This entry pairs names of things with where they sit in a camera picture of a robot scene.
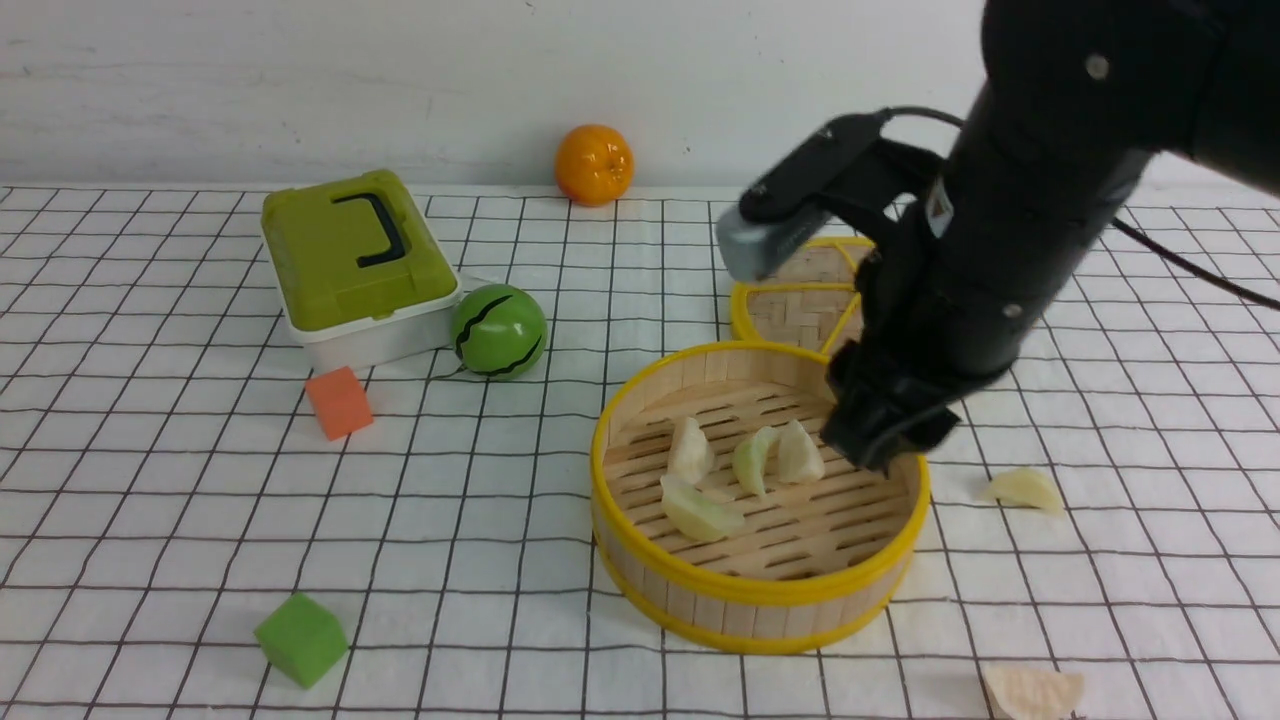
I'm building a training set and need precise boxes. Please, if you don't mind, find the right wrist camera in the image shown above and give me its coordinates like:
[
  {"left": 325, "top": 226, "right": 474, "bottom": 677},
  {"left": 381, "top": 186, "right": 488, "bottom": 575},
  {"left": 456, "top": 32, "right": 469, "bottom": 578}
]
[{"left": 716, "top": 105, "right": 963, "bottom": 283}]

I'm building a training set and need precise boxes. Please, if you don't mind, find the green lidded white box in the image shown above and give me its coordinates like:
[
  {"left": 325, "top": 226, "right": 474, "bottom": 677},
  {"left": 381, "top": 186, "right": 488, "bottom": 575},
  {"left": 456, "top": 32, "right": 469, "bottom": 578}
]
[{"left": 260, "top": 169, "right": 463, "bottom": 374}]

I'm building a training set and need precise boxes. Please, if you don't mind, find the green foam cube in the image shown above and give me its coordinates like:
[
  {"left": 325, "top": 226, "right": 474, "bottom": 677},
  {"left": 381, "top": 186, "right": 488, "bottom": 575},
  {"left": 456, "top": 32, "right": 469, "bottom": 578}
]
[{"left": 253, "top": 592, "right": 349, "bottom": 689}]

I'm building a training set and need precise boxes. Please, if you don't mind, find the green toy watermelon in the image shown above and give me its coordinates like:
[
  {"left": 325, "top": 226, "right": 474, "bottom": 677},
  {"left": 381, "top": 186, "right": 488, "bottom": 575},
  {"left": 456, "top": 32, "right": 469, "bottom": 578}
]
[{"left": 451, "top": 284, "right": 550, "bottom": 380}]

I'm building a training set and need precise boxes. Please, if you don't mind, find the white grid tablecloth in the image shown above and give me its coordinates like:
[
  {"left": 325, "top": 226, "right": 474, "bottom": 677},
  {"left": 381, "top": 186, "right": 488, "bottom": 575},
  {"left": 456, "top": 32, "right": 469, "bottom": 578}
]
[{"left": 1, "top": 186, "right": 1279, "bottom": 719}]

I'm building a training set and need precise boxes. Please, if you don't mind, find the orange foam cube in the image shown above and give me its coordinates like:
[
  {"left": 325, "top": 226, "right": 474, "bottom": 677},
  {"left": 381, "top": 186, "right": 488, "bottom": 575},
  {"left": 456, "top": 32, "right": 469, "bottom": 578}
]
[{"left": 303, "top": 366, "right": 374, "bottom": 441}]

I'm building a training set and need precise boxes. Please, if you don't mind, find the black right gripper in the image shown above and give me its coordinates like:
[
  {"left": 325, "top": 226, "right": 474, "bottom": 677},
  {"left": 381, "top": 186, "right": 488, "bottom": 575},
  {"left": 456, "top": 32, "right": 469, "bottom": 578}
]
[{"left": 820, "top": 179, "right": 1101, "bottom": 470}]

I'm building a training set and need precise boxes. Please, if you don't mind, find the orange toy fruit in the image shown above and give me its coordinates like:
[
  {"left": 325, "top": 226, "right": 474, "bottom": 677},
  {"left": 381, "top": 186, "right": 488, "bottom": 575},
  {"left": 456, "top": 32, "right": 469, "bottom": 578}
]
[{"left": 554, "top": 124, "right": 635, "bottom": 208}]

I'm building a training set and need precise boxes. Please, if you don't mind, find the dumpling corner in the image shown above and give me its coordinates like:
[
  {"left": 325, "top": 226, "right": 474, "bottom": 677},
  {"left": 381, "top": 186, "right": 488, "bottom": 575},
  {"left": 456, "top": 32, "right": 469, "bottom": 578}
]
[{"left": 660, "top": 475, "right": 746, "bottom": 543}]

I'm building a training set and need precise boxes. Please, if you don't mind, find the white dumpling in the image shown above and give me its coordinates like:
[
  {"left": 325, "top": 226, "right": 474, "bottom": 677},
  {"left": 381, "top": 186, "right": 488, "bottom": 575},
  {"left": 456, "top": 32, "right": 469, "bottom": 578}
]
[
  {"left": 666, "top": 416, "right": 716, "bottom": 486},
  {"left": 983, "top": 664, "right": 1085, "bottom": 719}
]

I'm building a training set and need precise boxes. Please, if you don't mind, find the pale green dumpling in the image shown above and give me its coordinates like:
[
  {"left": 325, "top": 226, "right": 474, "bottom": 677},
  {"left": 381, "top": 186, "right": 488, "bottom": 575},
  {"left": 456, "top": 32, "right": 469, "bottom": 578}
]
[{"left": 732, "top": 427, "right": 780, "bottom": 498}]

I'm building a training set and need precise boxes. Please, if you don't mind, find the bamboo steamer tray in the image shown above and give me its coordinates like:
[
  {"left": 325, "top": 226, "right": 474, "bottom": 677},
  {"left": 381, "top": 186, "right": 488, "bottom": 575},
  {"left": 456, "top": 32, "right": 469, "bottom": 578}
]
[{"left": 590, "top": 341, "right": 931, "bottom": 653}]

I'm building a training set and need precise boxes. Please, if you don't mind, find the bamboo steamer lid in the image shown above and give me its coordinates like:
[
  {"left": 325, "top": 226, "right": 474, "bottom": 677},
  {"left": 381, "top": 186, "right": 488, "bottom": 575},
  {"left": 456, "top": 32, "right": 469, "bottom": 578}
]
[{"left": 730, "top": 236, "right": 874, "bottom": 355}]

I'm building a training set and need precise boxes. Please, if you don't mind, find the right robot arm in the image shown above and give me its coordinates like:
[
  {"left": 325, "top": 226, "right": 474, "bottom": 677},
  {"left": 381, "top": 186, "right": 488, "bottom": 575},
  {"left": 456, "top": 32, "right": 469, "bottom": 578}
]
[{"left": 820, "top": 1, "right": 1277, "bottom": 470}]

